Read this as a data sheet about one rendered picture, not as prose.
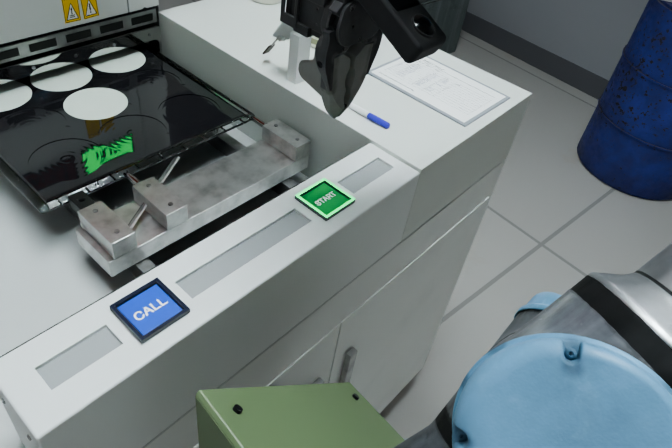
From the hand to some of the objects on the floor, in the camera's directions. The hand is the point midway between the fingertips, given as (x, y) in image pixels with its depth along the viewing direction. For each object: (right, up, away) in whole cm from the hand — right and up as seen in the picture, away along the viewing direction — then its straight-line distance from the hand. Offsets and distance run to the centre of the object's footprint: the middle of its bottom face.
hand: (341, 110), depth 64 cm
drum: (+138, +4, +202) cm, 244 cm away
